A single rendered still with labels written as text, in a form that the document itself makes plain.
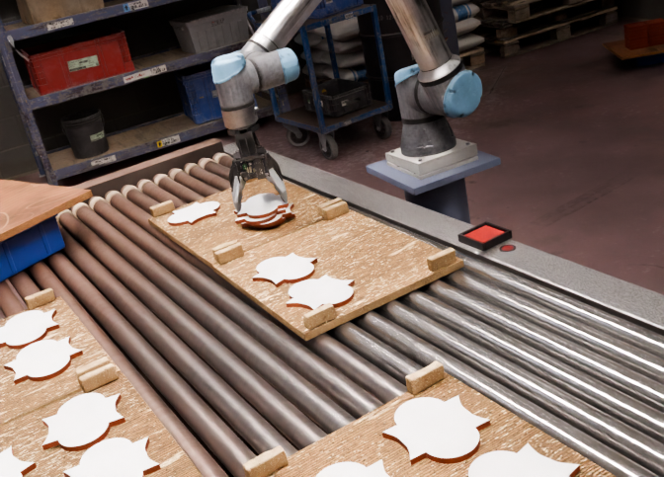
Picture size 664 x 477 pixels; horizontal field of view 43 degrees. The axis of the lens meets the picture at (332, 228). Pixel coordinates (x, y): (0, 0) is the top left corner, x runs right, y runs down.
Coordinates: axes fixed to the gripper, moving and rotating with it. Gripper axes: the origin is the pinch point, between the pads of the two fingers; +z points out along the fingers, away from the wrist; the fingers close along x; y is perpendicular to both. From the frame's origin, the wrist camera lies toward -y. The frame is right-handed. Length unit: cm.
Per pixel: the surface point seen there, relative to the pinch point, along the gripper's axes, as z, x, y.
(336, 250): 3.6, 13.7, 26.2
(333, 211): 1.9, 15.5, 9.3
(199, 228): 3.6, -15.9, -3.2
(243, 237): 3.6, -5.4, 8.4
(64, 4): -20, -112, -402
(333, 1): 4, 57, -329
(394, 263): 3.6, 23.7, 38.1
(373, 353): 6, 15, 64
